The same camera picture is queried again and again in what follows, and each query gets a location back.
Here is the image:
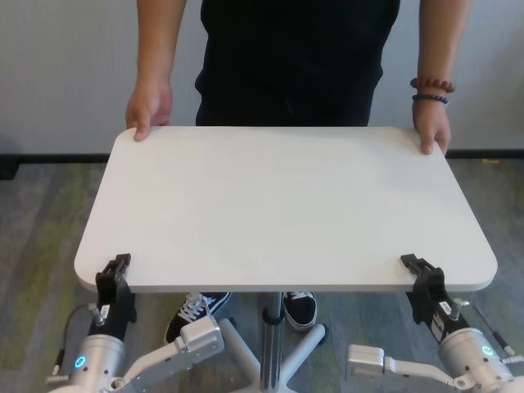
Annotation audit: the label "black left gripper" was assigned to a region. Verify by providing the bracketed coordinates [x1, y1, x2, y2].
[88, 253, 137, 339]

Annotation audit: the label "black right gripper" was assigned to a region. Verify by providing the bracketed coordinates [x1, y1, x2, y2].
[400, 253, 455, 335]

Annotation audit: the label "white rolling pedestal table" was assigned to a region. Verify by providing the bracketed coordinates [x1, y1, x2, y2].
[74, 125, 499, 393]

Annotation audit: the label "person's right forearm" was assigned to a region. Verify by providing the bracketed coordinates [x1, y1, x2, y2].
[136, 0, 190, 89]

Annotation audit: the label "person's left forearm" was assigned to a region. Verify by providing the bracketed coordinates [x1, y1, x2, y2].
[414, 0, 467, 111]

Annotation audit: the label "person's left hand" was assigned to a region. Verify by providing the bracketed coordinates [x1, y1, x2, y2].
[412, 106, 453, 156]

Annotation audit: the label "person's right hand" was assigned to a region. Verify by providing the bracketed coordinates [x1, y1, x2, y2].
[124, 77, 173, 142]

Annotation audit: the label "black sneaker white laces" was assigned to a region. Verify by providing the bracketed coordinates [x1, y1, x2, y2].
[282, 291, 318, 332]
[163, 291, 231, 346]

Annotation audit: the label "person in black clothing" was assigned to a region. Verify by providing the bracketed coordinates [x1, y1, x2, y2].
[178, 0, 410, 312]

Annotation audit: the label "left arm grey cable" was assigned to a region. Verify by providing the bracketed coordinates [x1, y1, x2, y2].
[52, 305, 98, 372]

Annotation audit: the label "right arm dark cable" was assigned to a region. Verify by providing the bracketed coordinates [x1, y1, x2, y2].
[472, 305, 515, 358]

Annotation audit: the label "dark blue bead bracelet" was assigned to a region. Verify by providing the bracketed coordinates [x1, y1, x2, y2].
[411, 93, 450, 106]

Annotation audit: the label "brown wooden bead bracelet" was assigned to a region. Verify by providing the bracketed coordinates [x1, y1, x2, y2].
[410, 76, 456, 93]

